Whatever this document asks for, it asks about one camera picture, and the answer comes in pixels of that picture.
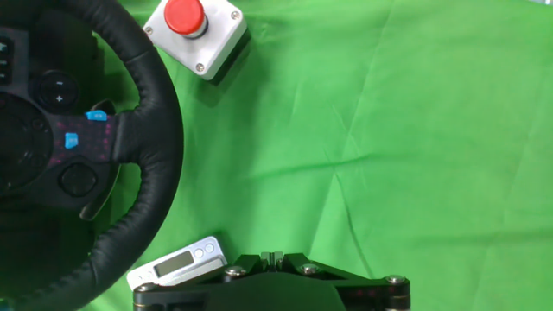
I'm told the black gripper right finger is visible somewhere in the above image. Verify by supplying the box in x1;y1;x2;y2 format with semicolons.
272;252;411;311

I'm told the white box red mushroom button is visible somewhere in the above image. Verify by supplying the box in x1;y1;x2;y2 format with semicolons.
142;0;252;86

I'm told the black steering wheel base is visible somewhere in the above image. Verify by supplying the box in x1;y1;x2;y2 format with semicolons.
0;8;107;297

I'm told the green cloth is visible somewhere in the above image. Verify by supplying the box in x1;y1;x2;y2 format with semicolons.
79;0;553;311

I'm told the silver digital scale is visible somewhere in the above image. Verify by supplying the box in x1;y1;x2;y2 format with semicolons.
126;236;229;291

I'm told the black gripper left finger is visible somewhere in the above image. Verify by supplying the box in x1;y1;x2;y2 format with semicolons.
132;252;272;311

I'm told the black leather steering wheel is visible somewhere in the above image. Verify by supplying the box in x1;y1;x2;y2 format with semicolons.
0;0;186;311

